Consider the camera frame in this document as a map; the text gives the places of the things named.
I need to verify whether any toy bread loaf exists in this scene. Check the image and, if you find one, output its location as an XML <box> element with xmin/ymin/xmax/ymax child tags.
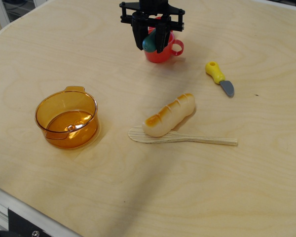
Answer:
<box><xmin>142</xmin><ymin>93</ymin><xmax>195</xmax><ymax>137</ymax></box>

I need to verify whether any red toy tomato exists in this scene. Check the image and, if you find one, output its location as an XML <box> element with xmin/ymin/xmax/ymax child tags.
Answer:
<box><xmin>148</xmin><ymin>16</ymin><xmax>161</xmax><ymax>34</ymax></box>

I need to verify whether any green toy cucumber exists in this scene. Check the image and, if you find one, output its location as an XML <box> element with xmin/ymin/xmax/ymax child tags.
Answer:
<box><xmin>142</xmin><ymin>29</ymin><xmax>156</xmax><ymax>53</ymax></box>

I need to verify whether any red plastic cup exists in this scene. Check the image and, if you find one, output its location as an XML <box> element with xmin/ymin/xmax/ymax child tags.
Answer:
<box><xmin>144</xmin><ymin>32</ymin><xmax>185</xmax><ymax>63</ymax></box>

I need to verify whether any black corner bracket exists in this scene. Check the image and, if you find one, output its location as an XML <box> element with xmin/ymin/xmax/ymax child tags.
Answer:
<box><xmin>8</xmin><ymin>209</ymin><xmax>51</xmax><ymax>237</ymax></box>

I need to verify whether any orange transparent plastic pot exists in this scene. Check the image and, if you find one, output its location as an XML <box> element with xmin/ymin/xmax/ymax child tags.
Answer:
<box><xmin>35</xmin><ymin>86</ymin><xmax>100</xmax><ymax>149</ymax></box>

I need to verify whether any aluminium table frame rail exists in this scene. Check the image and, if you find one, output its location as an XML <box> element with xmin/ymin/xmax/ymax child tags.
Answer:
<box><xmin>0</xmin><ymin>189</ymin><xmax>80</xmax><ymax>237</ymax></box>

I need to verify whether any yellow handled toy knife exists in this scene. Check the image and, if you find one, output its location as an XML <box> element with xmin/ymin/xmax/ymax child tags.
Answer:
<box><xmin>205</xmin><ymin>61</ymin><xmax>234</xmax><ymax>97</ymax></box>

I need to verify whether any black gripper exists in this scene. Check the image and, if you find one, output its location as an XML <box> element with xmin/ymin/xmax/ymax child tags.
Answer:
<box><xmin>119</xmin><ymin>0</ymin><xmax>185</xmax><ymax>53</ymax></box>

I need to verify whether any wooden spatula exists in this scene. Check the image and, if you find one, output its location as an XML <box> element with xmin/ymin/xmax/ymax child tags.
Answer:
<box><xmin>128</xmin><ymin>126</ymin><xmax>238</xmax><ymax>146</ymax></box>

